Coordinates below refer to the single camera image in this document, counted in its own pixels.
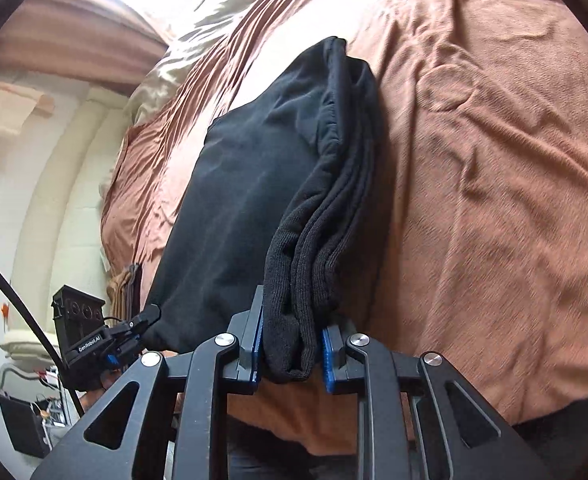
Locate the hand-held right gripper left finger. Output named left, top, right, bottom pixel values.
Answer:
left=28, top=285, right=265, bottom=480

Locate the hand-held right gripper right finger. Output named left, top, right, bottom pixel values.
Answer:
left=321, top=325, right=537, bottom=480

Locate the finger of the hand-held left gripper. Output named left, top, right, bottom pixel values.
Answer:
left=111, top=305, right=163, bottom=348

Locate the black sweatshirt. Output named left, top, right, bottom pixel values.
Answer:
left=144, top=36, right=389, bottom=383

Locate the person's left hand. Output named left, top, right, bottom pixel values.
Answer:
left=80, top=360, right=124, bottom=408

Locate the cream cushion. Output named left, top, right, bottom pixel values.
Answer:
left=0, top=329, right=59, bottom=358

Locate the black bin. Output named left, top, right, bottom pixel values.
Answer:
left=0, top=385, right=49, bottom=459

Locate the cream padded headboard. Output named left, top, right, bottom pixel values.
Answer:
left=16, top=85, right=134, bottom=336

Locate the orange blanket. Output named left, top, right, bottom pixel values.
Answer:
left=98, top=0, right=588, bottom=456

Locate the beige towel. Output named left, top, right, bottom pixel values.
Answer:
left=0, top=80, right=54, bottom=136

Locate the beige duvet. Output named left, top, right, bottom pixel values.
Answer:
left=124, top=0, right=295, bottom=126

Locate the brown pink curtain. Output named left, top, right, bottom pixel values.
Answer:
left=0, top=0, right=169, bottom=96

